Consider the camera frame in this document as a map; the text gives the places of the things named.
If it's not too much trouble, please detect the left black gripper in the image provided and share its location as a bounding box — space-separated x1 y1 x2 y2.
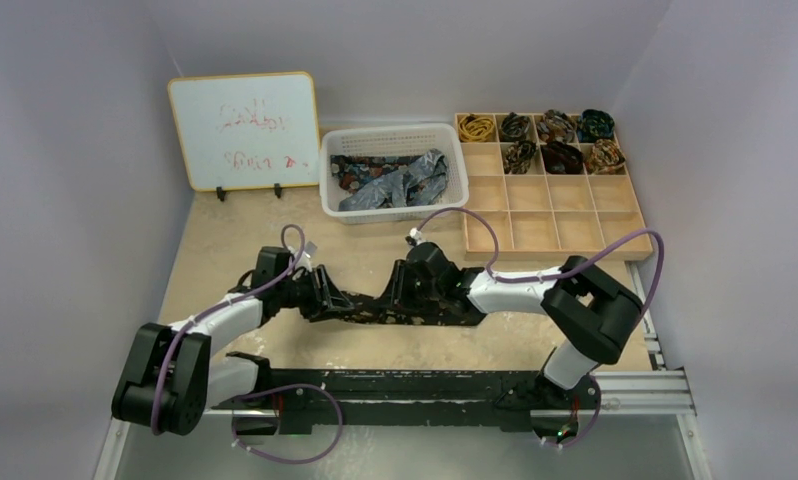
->
275 265 352 321

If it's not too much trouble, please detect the black floral tie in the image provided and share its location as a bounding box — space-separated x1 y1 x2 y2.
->
344 294 486 327

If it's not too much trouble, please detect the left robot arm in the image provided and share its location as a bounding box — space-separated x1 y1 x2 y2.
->
111 244 314 436

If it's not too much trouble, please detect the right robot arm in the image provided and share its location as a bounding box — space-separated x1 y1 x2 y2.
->
376 242 646 407

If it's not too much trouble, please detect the grey blue patterned tie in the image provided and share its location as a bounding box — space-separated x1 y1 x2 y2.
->
339 149 449 211

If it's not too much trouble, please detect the white plastic basket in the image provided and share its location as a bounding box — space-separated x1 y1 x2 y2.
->
319 123 470 224

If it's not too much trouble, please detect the dark colourful patterned tie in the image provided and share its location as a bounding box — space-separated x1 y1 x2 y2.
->
329 155 417 194

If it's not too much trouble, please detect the yellow rolled tie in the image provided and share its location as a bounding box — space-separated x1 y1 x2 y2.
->
457 114 496 143

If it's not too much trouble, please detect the wooden compartment tray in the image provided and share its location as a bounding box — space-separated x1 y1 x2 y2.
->
455 110 645 260

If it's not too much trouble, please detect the dark olive rolled tie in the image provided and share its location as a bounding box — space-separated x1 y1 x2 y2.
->
499 112 532 142

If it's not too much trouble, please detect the dark maroon rolled tie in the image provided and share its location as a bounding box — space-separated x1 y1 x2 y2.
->
540 141 584 175

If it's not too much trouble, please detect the brown patterned rolled tie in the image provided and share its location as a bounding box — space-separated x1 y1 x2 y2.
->
536 109 576 143

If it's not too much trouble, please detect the orange brown rolled tie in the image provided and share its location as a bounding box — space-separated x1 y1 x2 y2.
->
585 139 626 175

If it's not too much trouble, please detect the dark green rolled tie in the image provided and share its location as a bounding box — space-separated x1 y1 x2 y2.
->
577 109 615 143

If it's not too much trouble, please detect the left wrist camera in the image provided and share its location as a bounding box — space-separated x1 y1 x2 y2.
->
296 241 317 271

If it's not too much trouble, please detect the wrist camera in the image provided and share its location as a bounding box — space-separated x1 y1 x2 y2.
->
296 241 317 271
405 228 426 248

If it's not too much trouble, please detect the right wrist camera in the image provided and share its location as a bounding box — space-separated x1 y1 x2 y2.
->
405 228 426 248

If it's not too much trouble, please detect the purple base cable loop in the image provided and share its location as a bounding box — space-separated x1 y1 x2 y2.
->
230 384 345 466

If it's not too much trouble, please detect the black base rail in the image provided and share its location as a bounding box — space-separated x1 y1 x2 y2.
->
218 367 594 441

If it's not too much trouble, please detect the white whiteboard orange frame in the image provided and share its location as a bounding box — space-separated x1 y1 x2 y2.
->
167 71 321 192

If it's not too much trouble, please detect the aluminium rail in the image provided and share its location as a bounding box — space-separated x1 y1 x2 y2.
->
531 264 696 419

